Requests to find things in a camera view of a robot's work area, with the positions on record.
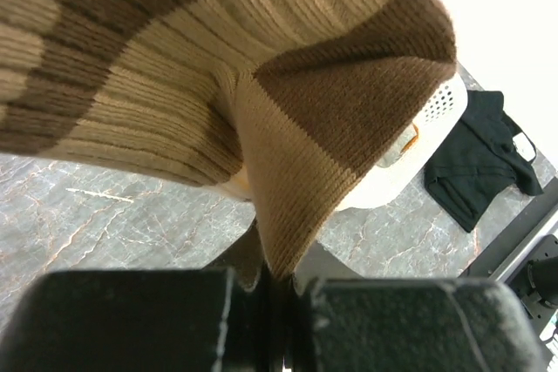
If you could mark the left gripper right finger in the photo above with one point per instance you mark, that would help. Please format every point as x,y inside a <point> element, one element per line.
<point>411,325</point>

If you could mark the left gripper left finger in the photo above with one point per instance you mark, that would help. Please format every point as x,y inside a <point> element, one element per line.
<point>135,320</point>

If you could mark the brown striped sock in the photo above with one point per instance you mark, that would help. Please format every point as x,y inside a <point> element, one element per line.
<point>284,103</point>

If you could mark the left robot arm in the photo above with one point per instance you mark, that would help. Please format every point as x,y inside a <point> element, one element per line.
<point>534,283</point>

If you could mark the white perforated plastic basket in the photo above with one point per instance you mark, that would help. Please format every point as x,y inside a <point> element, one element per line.
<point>382,184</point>

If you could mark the black folded garment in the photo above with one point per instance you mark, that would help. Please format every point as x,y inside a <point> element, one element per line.
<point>484,154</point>

